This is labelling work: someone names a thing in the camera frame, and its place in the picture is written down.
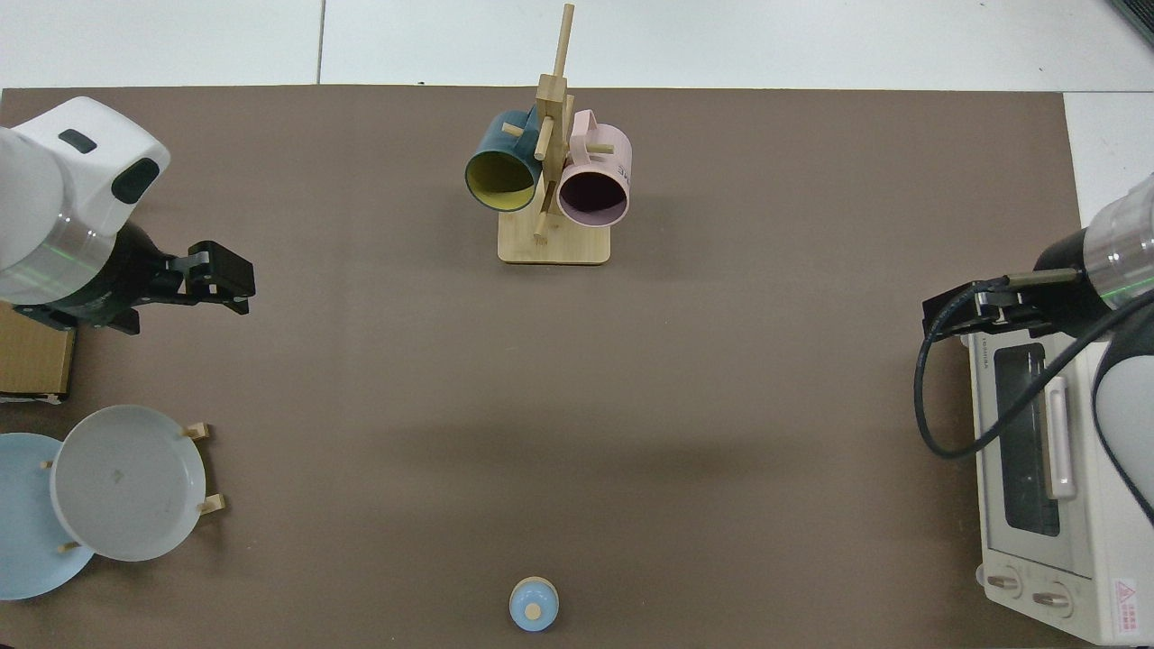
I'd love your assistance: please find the wooden plate rack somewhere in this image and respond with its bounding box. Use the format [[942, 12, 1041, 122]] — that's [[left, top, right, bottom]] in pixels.
[[41, 422, 226, 553]]

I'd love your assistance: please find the pale toaster oven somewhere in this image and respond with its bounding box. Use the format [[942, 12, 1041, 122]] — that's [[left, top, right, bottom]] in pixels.
[[966, 300, 1154, 646]]

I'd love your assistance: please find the pink cup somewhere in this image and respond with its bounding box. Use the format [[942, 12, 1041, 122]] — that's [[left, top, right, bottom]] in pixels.
[[556, 109, 634, 228]]

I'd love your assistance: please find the wooden cup stand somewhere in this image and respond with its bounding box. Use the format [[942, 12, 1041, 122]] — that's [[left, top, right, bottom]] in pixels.
[[498, 3, 612, 266]]

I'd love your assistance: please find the light blue plate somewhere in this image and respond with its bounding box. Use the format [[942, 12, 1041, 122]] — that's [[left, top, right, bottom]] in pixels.
[[0, 433, 96, 601]]

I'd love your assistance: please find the wire basket with wooden floor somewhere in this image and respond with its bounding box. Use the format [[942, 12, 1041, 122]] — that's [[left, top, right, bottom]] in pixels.
[[0, 302, 78, 404]]

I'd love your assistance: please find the dark grey flat object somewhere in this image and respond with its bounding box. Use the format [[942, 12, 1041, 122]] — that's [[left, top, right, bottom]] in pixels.
[[1113, 0, 1154, 46]]

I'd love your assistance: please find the dark blue cup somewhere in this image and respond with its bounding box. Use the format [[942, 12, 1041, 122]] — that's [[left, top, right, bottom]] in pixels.
[[464, 106, 545, 214]]

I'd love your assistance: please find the brown table cloth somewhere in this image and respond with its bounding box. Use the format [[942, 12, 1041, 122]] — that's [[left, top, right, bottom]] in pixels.
[[0, 86, 1089, 649]]

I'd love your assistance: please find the grey plate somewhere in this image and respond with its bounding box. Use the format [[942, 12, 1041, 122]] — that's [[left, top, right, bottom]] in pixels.
[[50, 405, 207, 562]]

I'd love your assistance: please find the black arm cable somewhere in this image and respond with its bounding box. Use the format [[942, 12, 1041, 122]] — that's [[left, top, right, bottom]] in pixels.
[[913, 266, 1154, 459]]

